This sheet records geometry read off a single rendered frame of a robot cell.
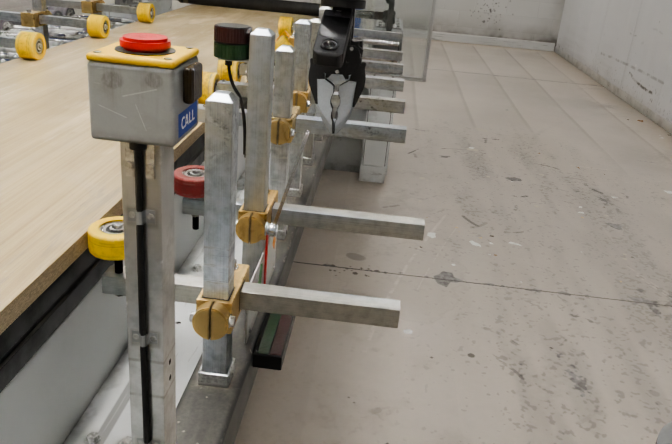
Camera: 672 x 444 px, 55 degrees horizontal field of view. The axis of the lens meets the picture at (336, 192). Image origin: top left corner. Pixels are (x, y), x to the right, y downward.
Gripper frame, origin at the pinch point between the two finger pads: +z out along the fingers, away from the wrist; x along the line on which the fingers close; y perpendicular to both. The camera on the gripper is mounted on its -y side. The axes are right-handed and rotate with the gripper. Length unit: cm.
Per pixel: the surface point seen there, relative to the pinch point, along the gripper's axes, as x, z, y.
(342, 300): -4.3, 21.1, -19.2
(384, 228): -9.9, 18.4, 4.8
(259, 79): 12.2, -6.9, -1.1
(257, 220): 11.5, 16.6, -2.1
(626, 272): -127, 94, 180
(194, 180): 23.6, 11.9, 2.3
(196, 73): 8, -14, -52
